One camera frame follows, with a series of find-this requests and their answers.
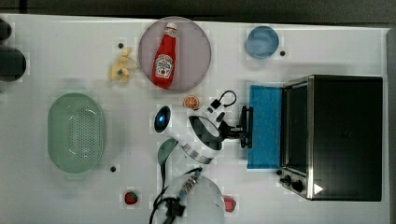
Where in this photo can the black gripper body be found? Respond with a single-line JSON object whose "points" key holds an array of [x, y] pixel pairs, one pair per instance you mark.
{"points": [[230, 132]]}

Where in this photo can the oven door with black handle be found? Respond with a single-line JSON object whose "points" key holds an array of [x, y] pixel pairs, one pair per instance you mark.
{"points": [[266, 127]]}

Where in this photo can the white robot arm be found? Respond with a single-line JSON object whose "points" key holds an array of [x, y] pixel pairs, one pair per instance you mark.
{"points": [[194, 139]]}

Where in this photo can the black toaster oven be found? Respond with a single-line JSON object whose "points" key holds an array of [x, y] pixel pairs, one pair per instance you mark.
{"points": [[332, 138]]}

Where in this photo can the orange slice toy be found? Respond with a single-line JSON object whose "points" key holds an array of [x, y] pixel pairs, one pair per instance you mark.
{"points": [[191, 102]]}

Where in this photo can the green mug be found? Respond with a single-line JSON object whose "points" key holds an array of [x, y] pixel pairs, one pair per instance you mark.
{"points": [[165, 150]]}

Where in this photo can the large pink strawberry toy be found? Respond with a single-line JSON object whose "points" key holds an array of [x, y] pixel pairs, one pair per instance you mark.
{"points": [[230, 203]]}

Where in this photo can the grey round plate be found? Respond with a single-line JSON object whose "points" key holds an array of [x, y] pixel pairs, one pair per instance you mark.
{"points": [[193, 52]]}

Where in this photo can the red ketchup bottle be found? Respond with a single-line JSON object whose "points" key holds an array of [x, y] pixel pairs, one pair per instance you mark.
{"points": [[164, 63]]}

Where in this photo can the blue bowl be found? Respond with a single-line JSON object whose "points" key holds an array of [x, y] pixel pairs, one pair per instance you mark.
{"points": [[262, 42]]}

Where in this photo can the small red strawberry toy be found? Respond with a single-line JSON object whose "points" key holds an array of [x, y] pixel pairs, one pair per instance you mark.
{"points": [[130, 198]]}

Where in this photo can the yellow banana peel toy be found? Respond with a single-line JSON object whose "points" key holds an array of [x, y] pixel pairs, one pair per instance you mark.
{"points": [[120, 69]]}

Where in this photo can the green colander basket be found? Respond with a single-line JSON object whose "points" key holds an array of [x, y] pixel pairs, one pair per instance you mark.
{"points": [[76, 133]]}

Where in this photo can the black cylinder post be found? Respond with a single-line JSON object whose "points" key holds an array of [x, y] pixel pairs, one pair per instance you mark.
{"points": [[12, 64], [5, 30]]}

